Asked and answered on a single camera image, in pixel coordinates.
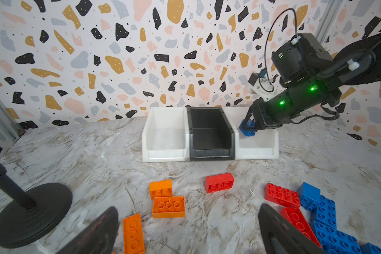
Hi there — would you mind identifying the blue lego brick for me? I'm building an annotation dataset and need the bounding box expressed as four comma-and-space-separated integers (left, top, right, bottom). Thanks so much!
360, 243, 381, 254
297, 182, 321, 212
239, 119, 257, 137
311, 195, 337, 229
309, 221, 362, 254

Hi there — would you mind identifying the white right bin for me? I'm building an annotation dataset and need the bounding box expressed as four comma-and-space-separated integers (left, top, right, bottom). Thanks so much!
223, 106, 279, 160

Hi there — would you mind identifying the black middle bin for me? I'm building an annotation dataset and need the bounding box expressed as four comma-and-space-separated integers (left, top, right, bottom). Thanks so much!
187, 107, 236, 161

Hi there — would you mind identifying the orange lego brick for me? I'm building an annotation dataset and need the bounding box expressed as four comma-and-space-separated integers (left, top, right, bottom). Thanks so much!
123, 213, 146, 254
149, 179, 173, 200
152, 196, 186, 219

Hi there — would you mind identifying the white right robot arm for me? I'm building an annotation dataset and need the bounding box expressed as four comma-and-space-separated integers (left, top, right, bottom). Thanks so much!
240, 33, 381, 132

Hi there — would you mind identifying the white left bin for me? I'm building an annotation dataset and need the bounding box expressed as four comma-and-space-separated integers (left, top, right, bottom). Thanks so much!
142, 108, 190, 163

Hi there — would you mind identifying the red lego brick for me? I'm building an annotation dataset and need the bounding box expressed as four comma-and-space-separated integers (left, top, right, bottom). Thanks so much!
204, 173, 235, 194
280, 207, 322, 248
265, 183, 301, 208

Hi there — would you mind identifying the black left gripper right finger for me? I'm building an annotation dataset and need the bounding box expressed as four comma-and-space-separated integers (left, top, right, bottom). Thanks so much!
258, 203, 324, 254

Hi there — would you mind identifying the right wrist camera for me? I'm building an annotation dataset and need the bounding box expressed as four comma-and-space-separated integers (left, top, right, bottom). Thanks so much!
245, 70, 277, 102

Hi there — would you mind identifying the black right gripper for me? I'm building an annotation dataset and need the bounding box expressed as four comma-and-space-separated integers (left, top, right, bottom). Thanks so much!
241, 98, 289, 131

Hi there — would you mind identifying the white bin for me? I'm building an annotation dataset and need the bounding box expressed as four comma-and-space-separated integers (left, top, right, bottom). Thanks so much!
223, 106, 279, 160
142, 108, 190, 163

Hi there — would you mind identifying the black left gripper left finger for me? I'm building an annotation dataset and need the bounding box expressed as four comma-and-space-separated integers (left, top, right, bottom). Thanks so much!
57, 206, 119, 254

